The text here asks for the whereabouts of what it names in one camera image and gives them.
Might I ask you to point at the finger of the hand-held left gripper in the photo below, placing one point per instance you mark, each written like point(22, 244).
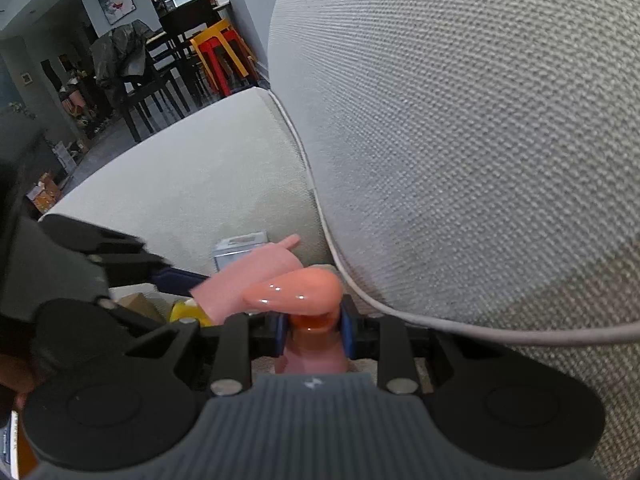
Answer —
point(135, 316)
point(175, 280)

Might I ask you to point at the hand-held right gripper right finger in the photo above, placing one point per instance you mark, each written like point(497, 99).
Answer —
point(347, 332)

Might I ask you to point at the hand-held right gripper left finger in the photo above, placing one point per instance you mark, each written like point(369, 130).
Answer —
point(278, 332)

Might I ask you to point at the yellow tape measure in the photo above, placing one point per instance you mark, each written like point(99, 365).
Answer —
point(185, 312)

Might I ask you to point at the pink bottle with spout lid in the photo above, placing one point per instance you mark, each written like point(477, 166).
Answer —
point(240, 285)

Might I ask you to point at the small grey packet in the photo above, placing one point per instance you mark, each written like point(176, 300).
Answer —
point(240, 247)

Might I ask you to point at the orange cardboard box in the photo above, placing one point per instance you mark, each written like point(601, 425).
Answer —
point(22, 452)

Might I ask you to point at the open cardboard box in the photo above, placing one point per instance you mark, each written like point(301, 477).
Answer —
point(42, 195)

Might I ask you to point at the white carton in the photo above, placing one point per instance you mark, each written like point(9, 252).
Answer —
point(65, 154)

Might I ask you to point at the grey fabric cushion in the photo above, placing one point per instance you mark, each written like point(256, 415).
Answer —
point(500, 331)

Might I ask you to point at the trailing green plant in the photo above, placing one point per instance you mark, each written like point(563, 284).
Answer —
point(20, 110)

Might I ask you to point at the cluttered shelf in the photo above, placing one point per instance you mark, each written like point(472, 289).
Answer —
point(75, 95)

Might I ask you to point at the black dining chair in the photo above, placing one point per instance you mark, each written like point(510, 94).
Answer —
point(145, 91)
point(182, 25)

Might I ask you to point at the beige fabric sofa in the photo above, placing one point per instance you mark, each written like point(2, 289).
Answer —
point(450, 135)

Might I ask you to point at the red stool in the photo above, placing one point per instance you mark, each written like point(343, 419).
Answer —
point(220, 55)

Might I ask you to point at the dark jacket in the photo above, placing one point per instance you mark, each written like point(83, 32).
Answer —
point(120, 55)

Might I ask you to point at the stacked orange red stools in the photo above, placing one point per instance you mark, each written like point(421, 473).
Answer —
point(215, 34)

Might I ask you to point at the wall thermostat panel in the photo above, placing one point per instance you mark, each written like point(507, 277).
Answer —
point(26, 78)

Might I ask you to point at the framed wall picture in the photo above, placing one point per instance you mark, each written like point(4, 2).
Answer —
point(116, 0)

